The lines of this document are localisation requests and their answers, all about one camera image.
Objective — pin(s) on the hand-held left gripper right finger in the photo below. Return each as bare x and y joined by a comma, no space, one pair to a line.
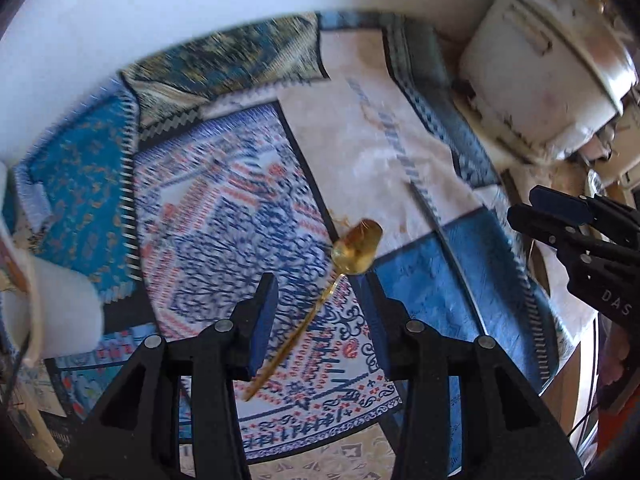
381,330

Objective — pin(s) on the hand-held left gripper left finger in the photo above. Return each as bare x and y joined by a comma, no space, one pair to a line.
265,330

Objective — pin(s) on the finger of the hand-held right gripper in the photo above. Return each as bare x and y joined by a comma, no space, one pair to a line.
560,205
537,227

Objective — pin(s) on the gold spoon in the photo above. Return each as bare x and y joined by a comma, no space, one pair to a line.
357,247

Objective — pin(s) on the white utensil container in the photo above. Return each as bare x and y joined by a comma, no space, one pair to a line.
65,310

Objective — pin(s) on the dark grey chopstick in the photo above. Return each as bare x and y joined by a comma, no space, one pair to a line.
450,255

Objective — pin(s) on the patterned tablecloth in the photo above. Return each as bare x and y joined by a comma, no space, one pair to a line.
210,210

